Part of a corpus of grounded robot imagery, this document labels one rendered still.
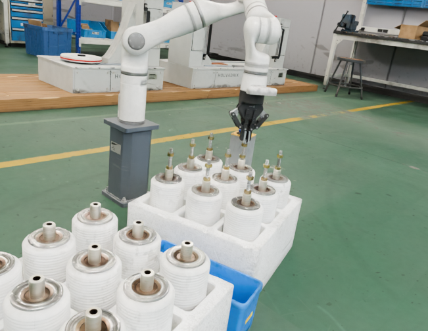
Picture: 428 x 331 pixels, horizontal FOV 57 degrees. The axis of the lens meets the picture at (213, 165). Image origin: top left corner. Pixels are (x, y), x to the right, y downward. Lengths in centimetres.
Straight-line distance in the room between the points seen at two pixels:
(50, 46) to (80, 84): 247
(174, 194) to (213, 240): 17
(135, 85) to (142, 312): 91
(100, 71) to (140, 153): 169
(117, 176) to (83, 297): 81
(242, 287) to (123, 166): 68
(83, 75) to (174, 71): 109
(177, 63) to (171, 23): 243
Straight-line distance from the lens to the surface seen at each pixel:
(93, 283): 73
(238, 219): 99
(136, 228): 82
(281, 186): 119
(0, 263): 78
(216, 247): 102
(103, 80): 311
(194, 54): 373
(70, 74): 302
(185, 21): 139
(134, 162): 146
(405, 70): 608
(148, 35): 138
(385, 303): 127
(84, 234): 88
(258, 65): 116
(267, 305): 111
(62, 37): 553
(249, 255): 98
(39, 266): 82
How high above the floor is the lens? 68
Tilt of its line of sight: 20 degrees down
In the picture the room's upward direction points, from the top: 7 degrees clockwise
